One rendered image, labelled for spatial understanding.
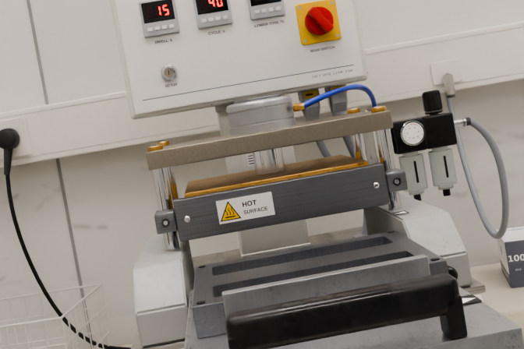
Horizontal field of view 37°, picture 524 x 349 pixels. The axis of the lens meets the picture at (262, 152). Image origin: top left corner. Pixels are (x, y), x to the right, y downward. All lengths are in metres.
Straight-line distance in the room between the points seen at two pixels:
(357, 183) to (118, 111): 0.67
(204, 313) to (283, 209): 0.26
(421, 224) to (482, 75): 0.63
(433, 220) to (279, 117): 0.22
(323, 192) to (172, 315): 0.21
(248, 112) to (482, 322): 0.44
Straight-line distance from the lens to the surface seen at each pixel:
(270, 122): 0.90
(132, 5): 1.08
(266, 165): 0.92
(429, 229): 0.81
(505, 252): 1.28
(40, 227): 1.53
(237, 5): 1.07
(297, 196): 0.84
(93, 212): 1.50
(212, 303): 0.61
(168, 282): 0.78
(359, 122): 0.86
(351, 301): 0.50
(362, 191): 0.85
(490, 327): 0.54
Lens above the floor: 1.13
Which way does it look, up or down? 3 degrees down
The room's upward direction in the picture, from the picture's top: 10 degrees counter-clockwise
